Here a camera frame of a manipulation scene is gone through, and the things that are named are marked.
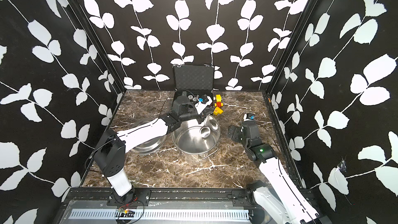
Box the long metal spoon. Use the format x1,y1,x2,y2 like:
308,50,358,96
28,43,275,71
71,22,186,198
200,120,220,139

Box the stainless steel pot lid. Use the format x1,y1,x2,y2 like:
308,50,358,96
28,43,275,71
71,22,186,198
123,118,168,155

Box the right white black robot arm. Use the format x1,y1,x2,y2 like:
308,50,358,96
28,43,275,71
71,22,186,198
228,119,331,224

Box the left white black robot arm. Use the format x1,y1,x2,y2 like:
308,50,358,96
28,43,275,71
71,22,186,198
91,94,213,206

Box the yellow red toy blocks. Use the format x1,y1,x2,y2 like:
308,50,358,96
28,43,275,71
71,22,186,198
213,94,223,116

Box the black open case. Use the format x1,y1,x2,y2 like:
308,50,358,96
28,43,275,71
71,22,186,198
173,64,215,112

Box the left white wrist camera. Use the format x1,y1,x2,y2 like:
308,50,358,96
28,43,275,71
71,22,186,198
194,96,212,115

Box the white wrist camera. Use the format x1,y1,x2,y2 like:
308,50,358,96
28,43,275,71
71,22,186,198
194,96,212,115
243,113,255,122

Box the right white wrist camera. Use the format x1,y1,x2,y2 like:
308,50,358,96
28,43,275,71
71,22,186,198
243,113,255,122

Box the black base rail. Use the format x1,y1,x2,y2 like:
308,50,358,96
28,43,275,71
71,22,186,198
63,187,318,207

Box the white perforated cable duct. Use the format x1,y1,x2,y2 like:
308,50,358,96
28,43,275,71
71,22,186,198
68,208,249,222

